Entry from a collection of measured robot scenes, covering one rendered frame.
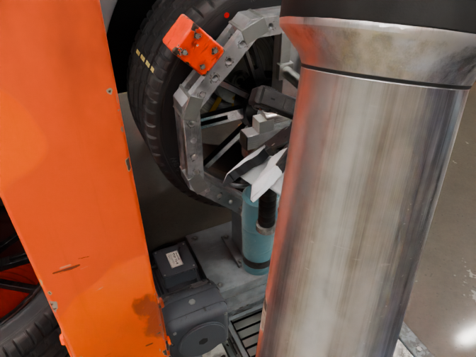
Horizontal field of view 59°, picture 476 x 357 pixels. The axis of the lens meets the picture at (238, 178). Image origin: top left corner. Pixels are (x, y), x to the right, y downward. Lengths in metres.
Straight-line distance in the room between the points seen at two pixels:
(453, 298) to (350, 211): 1.71
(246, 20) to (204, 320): 0.76
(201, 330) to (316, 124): 1.02
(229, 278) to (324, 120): 1.30
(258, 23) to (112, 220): 0.50
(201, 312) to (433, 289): 1.04
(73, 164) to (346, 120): 0.41
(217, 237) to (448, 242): 1.06
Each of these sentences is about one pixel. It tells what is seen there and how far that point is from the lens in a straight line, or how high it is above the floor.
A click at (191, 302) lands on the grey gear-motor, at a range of 1.21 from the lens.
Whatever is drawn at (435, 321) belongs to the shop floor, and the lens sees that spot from 1.81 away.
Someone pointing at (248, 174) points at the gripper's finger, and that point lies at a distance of 0.67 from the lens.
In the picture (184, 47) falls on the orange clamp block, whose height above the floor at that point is 1.09.
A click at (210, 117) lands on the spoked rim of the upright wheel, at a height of 0.86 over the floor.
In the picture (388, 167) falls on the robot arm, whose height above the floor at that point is 1.27.
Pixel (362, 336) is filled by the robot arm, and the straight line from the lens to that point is 0.25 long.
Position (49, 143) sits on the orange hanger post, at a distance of 0.54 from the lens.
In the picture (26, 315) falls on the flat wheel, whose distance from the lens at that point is 1.17.
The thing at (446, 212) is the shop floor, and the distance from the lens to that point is 2.28.
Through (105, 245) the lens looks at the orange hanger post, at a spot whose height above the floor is 0.93.
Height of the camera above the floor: 1.38
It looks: 38 degrees down
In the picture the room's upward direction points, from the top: straight up
